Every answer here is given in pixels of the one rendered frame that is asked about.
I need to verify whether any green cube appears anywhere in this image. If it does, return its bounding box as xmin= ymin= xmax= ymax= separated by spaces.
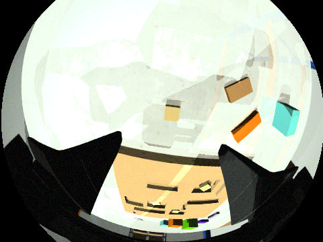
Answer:
xmin=181 ymin=218 xmax=199 ymax=229

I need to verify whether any light teal cube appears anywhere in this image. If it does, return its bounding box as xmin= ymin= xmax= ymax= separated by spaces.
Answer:
xmin=159 ymin=220 xmax=169 ymax=227

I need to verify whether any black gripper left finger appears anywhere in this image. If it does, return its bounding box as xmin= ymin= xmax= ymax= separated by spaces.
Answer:
xmin=27 ymin=131 xmax=122 ymax=215

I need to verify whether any turquoise cube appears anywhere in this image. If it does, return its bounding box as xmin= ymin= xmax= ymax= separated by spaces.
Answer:
xmin=272 ymin=102 xmax=299 ymax=137

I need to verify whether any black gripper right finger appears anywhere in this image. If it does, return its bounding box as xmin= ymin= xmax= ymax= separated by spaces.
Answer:
xmin=218 ymin=143 xmax=299 ymax=225

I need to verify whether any pale yellow square board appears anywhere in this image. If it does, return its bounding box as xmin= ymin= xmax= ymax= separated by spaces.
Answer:
xmin=113 ymin=145 xmax=228 ymax=218

